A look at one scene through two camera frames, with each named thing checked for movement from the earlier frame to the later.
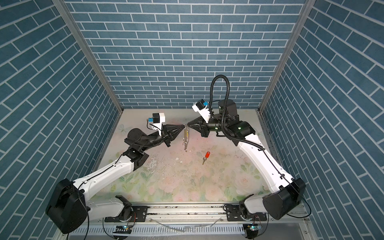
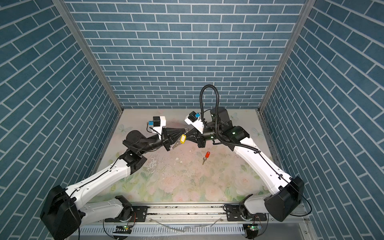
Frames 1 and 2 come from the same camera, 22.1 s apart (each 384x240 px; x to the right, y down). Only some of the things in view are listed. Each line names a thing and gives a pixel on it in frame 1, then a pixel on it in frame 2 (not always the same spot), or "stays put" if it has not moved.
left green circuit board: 123,229 stays put
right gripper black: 203,129 → 197,137
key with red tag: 206,156 stays put
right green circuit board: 255,227 stays put
